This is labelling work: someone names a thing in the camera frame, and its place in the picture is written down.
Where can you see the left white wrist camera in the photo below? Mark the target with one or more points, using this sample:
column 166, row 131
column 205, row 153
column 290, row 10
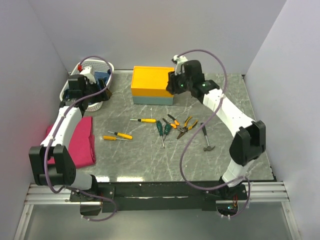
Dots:
column 88, row 73

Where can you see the aluminium rail frame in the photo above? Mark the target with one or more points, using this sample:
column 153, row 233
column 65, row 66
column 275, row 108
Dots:
column 260, row 192

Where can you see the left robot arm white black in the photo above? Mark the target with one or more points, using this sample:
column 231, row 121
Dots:
column 51, row 162

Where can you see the pink folded cloth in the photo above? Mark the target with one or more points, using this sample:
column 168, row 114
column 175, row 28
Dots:
column 82, row 144

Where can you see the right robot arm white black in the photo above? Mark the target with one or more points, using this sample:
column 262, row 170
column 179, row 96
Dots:
column 249, row 136

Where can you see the blue cloth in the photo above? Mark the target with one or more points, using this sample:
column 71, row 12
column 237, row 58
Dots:
column 97, row 74

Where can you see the green screwdriver long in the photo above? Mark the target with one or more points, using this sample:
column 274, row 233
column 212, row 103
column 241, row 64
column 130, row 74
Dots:
column 160, row 131

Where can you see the small black hammer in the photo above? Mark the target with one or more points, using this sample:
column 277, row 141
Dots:
column 208, row 148

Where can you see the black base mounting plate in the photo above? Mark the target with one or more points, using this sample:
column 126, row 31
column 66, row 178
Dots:
column 148, row 196

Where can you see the orange black long-nose pliers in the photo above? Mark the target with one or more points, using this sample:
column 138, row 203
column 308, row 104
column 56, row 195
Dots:
column 187, row 126

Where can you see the orange black pliers small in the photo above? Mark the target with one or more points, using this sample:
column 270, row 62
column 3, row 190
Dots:
column 175, row 124

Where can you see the white plastic basket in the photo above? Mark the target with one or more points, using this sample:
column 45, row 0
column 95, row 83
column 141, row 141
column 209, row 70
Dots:
column 98, row 65

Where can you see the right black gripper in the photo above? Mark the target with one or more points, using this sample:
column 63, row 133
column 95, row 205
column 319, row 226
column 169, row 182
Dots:
column 172, row 86

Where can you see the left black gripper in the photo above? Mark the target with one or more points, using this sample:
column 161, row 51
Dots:
column 105, row 96

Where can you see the yellow screwdriver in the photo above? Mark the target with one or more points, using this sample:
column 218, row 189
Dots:
column 145, row 120
column 122, row 135
column 113, row 138

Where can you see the orange grey drawer box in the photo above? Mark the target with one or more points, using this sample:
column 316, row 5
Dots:
column 148, row 85

